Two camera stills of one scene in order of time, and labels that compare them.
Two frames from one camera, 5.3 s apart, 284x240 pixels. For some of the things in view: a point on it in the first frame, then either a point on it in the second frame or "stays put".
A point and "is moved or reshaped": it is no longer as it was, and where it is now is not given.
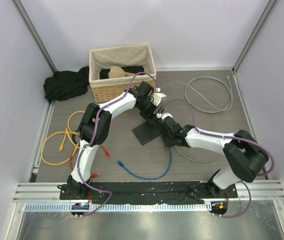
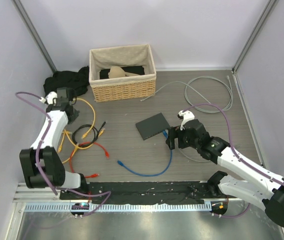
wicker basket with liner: (102, 58) stays put
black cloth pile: (64, 84) stays put
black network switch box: (147, 131) is moved or reshaped
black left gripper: (146, 117) → (75, 115)
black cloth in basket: (104, 73) stays put
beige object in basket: (117, 72) stays put
